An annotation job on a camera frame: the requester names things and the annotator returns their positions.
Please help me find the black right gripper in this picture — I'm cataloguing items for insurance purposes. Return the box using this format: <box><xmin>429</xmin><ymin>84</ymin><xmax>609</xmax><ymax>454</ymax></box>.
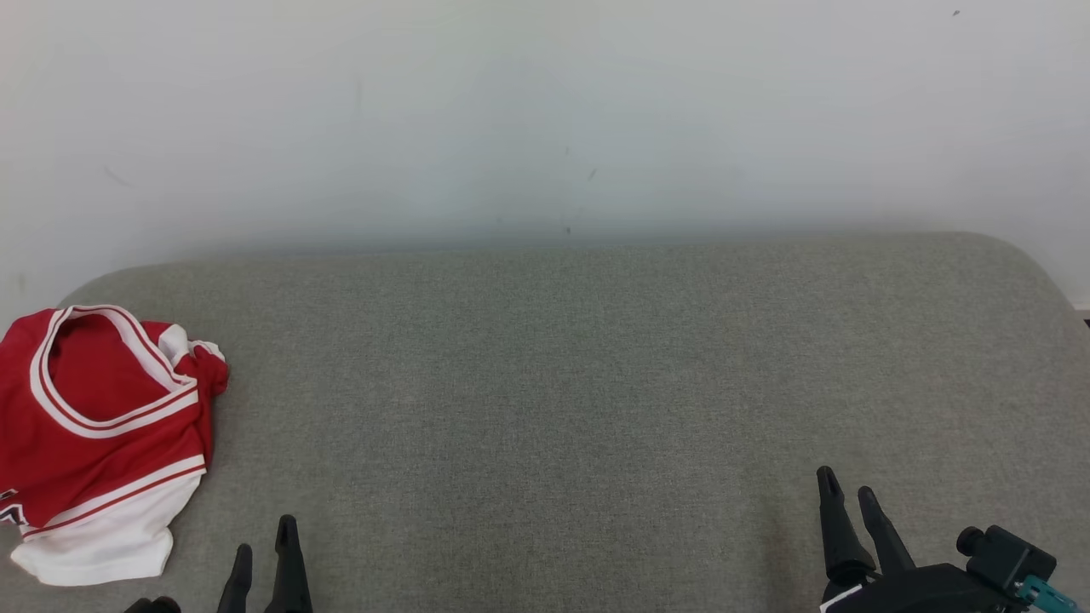
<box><xmin>816</xmin><ymin>466</ymin><xmax>1024</xmax><ymax>613</ymax></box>

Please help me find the right camera cable teal plug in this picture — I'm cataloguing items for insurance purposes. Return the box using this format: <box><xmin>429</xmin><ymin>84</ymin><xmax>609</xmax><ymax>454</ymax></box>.
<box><xmin>1017</xmin><ymin>576</ymin><xmax>1079</xmax><ymax>613</ymax></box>

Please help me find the red basketball jersey white trim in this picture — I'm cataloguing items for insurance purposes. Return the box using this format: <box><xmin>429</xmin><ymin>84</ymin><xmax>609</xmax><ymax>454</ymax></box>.
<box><xmin>0</xmin><ymin>305</ymin><xmax>210</xmax><ymax>587</ymax></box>

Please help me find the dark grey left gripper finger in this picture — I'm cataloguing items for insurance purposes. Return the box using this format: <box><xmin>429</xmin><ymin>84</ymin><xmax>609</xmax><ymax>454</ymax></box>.
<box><xmin>263</xmin><ymin>515</ymin><xmax>314</xmax><ymax>613</ymax></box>
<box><xmin>216</xmin><ymin>544</ymin><xmax>255</xmax><ymax>613</ymax></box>

